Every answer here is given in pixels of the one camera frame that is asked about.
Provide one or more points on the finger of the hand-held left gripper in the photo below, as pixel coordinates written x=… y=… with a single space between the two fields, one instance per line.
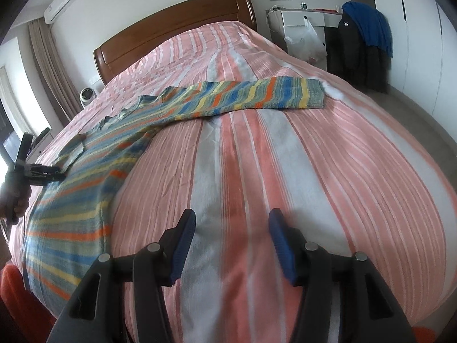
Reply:
x=46 y=168
x=50 y=179

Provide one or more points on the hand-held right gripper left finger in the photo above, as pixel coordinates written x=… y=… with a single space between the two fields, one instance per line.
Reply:
x=182 y=248

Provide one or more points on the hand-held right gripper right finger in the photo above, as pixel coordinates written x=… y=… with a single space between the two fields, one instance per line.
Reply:
x=282 y=248

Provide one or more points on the multicolour striped towel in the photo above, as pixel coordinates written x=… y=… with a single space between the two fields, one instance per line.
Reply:
x=200 y=100

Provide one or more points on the clothes rack with blue garment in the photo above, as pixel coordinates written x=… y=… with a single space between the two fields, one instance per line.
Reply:
x=294 y=18

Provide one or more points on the person's left hand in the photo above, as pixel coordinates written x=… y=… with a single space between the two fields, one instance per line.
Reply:
x=20 y=204

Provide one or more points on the white nightstand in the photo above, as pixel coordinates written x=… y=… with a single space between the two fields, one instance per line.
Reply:
x=41 y=146

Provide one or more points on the bed with pink striped cover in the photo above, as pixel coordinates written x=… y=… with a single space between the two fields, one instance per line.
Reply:
x=285 y=171

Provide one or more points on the white round device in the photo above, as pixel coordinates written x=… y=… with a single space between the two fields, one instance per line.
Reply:
x=88 y=96

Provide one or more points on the beige curtain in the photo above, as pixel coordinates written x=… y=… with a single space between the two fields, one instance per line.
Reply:
x=50 y=64

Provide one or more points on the orange cloth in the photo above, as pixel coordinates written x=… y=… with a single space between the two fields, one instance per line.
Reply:
x=18 y=300

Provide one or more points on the wooden headboard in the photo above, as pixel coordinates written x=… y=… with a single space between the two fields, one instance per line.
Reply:
x=171 y=28

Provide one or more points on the black jacket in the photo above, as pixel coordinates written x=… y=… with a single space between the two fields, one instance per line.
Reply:
x=351 y=53

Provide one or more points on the clear plastic bag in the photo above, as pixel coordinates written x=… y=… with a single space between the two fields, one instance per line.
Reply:
x=305 y=41

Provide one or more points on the blue cloth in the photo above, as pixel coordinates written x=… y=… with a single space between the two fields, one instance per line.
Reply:
x=371 y=25

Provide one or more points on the white wardrobe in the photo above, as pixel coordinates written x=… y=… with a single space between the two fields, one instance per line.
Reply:
x=425 y=35

